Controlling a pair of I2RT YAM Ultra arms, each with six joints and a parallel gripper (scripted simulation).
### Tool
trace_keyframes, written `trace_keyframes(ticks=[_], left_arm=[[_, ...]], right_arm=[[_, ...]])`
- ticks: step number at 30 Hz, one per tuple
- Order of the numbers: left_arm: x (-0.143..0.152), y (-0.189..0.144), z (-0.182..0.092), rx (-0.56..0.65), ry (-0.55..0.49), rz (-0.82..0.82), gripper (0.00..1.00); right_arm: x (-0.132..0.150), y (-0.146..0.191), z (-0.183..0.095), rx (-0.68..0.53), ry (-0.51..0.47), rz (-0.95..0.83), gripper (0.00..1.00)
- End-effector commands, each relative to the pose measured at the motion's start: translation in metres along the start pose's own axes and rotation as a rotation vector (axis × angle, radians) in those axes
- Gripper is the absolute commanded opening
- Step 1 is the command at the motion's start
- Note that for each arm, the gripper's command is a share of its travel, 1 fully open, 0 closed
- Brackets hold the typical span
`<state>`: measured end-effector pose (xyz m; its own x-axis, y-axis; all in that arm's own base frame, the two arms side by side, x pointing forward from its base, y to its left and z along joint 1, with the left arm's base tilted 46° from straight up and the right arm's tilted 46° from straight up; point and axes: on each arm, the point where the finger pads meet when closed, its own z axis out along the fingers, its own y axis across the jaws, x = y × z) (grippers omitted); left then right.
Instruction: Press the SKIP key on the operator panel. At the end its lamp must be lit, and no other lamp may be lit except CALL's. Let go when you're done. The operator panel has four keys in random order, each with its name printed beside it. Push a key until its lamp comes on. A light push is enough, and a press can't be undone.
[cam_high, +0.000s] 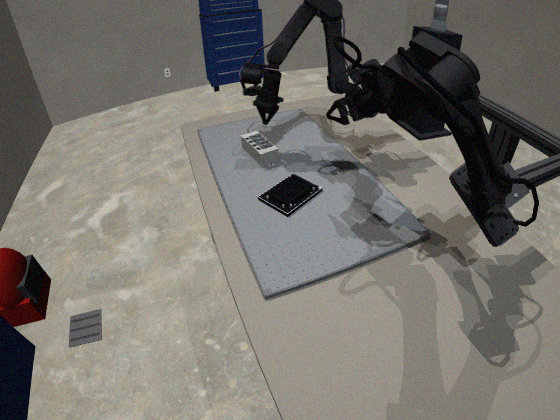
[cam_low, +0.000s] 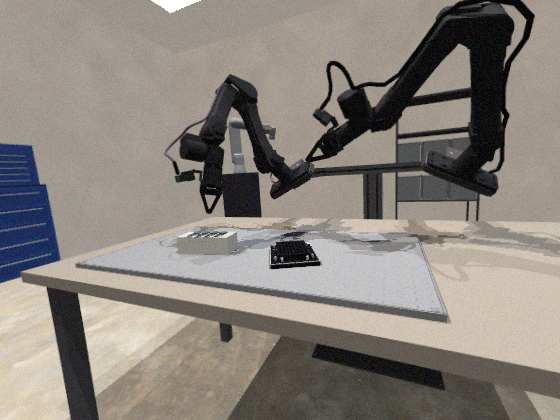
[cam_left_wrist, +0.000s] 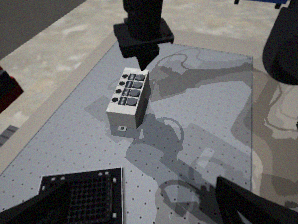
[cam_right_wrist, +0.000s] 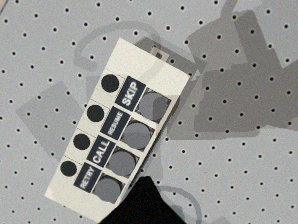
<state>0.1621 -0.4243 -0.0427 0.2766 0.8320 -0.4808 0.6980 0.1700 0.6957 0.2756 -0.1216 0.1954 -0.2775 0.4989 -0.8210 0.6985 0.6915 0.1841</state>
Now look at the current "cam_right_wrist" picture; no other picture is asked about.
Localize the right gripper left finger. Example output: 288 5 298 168
98 176 146 224

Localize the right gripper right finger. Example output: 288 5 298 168
144 176 186 224

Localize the grey flat plate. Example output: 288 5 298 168
0 0 298 224

